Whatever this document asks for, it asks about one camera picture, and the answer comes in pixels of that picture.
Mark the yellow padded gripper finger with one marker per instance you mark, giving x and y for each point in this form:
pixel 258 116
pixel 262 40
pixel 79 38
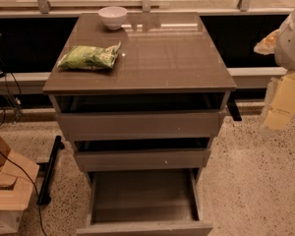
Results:
pixel 279 106

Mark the green jalapeno chip bag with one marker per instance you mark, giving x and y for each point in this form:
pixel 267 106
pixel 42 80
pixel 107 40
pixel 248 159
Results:
pixel 90 57

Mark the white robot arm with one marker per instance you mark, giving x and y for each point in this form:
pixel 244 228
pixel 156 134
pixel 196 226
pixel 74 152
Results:
pixel 281 43

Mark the grey drawer cabinet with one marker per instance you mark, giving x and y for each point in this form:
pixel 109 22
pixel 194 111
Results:
pixel 167 63

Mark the grey middle drawer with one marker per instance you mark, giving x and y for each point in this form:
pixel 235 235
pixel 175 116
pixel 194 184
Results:
pixel 141 159

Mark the grey drawer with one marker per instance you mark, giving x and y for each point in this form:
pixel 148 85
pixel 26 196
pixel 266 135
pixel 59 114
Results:
pixel 141 159
pixel 139 126
pixel 144 203

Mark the grey bottom drawer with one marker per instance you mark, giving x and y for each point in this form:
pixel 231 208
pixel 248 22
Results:
pixel 144 203

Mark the grey top drawer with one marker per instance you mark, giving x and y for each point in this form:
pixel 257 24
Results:
pixel 139 126

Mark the black table leg foot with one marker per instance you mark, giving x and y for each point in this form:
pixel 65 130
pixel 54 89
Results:
pixel 233 108

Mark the white ceramic bowl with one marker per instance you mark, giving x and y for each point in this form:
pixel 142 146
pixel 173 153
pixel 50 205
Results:
pixel 113 17

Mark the black metal stand leg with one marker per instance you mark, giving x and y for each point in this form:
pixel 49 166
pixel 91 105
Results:
pixel 47 167

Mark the open cardboard box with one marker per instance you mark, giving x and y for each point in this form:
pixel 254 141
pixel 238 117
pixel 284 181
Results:
pixel 17 174

